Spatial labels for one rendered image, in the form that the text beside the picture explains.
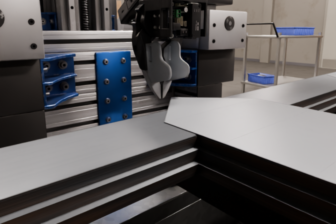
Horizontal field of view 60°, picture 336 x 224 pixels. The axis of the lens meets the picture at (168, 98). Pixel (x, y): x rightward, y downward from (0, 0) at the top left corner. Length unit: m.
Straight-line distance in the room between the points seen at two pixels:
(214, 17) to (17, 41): 0.42
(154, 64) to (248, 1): 9.81
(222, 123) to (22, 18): 0.32
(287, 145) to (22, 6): 0.40
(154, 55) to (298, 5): 8.87
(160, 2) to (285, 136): 0.23
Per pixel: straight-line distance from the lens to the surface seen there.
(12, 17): 0.49
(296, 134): 0.31
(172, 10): 0.39
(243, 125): 0.32
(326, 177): 0.24
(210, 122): 0.33
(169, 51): 0.47
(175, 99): 0.43
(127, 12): 0.50
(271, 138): 0.29
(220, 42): 0.71
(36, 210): 0.21
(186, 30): 0.42
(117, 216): 0.47
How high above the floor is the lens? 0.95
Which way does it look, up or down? 13 degrees down
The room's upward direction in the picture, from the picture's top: straight up
